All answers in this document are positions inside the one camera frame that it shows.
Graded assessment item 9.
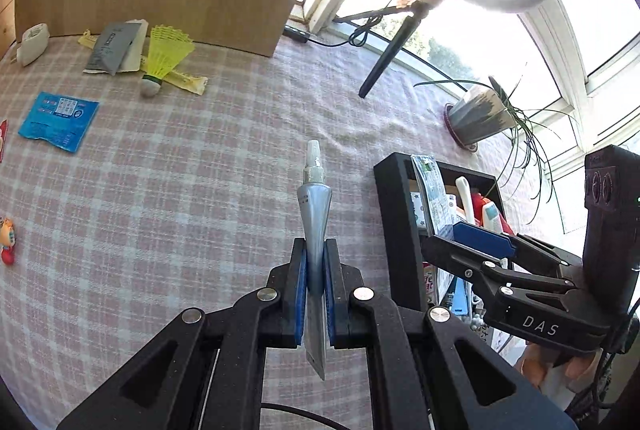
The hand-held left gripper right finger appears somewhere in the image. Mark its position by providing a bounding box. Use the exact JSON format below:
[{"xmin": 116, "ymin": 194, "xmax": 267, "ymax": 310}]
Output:
[{"xmin": 324, "ymin": 237, "xmax": 578, "ymax": 430}]

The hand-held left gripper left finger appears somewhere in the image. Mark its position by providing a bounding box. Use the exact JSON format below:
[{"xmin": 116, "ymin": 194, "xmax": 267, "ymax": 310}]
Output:
[{"xmin": 57, "ymin": 237, "xmax": 307, "ymax": 430}]

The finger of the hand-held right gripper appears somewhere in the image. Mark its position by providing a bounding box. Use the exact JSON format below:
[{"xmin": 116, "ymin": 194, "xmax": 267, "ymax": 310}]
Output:
[
  {"xmin": 421, "ymin": 232, "xmax": 576, "ymax": 306},
  {"xmin": 452, "ymin": 221, "xmax": 583, "ymax": 267}
]

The silver tube with white cap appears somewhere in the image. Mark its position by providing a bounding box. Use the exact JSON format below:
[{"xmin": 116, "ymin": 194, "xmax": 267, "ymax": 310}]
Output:
[{"xmin": 296, "ymin": 139, "xmax": 333, "ymax": 381}]

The black tray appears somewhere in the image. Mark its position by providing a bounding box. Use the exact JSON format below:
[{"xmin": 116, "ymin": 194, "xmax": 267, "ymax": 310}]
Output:
[{"xmin": 374, "ymin": 152, "xmax": 516, "ymax": 351}]

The person's right hand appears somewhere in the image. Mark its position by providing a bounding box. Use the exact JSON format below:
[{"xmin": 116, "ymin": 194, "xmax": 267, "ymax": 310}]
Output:
[{"xmin": 517, "ymin": 342, "xmax": 606, "ymax": 390}]

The red packet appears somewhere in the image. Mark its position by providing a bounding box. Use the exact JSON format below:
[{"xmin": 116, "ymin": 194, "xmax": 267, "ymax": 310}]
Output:
[{"xmin": 472, "ymin": 191, "xmax": 513, "ymax": 238}]

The white printed box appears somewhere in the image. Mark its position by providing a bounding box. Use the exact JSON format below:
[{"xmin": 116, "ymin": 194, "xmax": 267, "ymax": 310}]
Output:
[{"xmin": 477, "ymin": 325, "xmax": 516, "ymax": 353}]

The white bead bear charm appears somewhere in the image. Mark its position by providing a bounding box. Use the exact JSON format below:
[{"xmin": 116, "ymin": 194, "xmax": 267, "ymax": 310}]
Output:
[{"xmin": 462, "ymin": 310, "xmax": 488, "ymax": 333}]

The white label packet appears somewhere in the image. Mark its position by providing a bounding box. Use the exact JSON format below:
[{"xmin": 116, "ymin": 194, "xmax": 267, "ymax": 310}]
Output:
[{"xmin": 412, "ymin": 155, "xmax": 458, "ymax": 236}]

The sticker sheet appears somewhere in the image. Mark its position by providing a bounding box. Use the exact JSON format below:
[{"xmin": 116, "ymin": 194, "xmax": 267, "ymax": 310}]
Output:
[{"xmin": 409, "ymin": 191, "xmax": 428, "ymax": 231}]

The potted plant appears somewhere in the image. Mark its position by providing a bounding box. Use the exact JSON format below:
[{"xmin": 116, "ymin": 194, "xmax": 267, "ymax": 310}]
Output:
[{"xmin": 414, "ymin": 60, "xmax": 583, "ymax": 227}]

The pink plaid tablecloth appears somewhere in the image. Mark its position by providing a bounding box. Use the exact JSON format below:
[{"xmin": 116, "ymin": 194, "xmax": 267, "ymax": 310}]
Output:
[{"xmin": 0, "ymin": 30, "xmax": 506, "ymax": 430}]

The yellow paper chopstick sleeve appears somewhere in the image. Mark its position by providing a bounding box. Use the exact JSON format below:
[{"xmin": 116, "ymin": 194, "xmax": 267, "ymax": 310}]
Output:
[{"xmin": 79, "ymin": 30, "xmax": 208, "ymax": 96}]

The yellow shuttlecock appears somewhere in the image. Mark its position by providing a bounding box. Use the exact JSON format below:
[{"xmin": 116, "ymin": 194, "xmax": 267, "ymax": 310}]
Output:
[{"xmin": 140, "ymin": 25, "xmax": 196, "ymax": 98}]

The cream sachet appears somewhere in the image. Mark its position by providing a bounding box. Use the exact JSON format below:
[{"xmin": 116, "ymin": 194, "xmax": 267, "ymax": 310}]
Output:
[{"xmin": 117, "ymin": 19, "xmax": 150, "ymax": 72}]

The blue sachet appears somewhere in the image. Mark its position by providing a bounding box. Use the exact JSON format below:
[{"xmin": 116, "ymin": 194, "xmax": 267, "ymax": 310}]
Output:
[{"xmin": 18, "ymin": 91, "xmax": 100, "ymax": 154}]

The grey sachet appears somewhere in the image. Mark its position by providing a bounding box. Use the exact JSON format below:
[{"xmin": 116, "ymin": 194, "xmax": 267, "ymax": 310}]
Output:
[{"xmin": 82, "ymin": 21, "xmax": 143, "ymax": 77}]

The small cream plastic case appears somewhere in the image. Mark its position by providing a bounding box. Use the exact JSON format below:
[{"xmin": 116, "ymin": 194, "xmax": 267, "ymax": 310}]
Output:
[{"xmin": 16, "ymin": 23, "xmax": 51, "ymax": 67}]

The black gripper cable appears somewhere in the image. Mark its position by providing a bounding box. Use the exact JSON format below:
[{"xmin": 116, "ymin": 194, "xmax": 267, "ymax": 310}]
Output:
[
  {"xmin": 260, "ymin": 402, "xmax": 346, "ymax": 430},
  {"xmin": 590, "ymin": 300, "xmax": 640, "ymax": 411}
]

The black ring light cable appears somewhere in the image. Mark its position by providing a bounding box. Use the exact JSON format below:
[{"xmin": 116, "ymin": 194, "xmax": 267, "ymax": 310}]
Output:
[{"xmin": 284, "ymin": 2, "xmax": 416, "ymax": 48}]

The orange toy keychain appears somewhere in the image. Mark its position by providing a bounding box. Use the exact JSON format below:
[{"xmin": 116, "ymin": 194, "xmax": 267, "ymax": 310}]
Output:
[{"xmin": 0, "ymin": 217, "xmax": 16, "ymax": 266}]

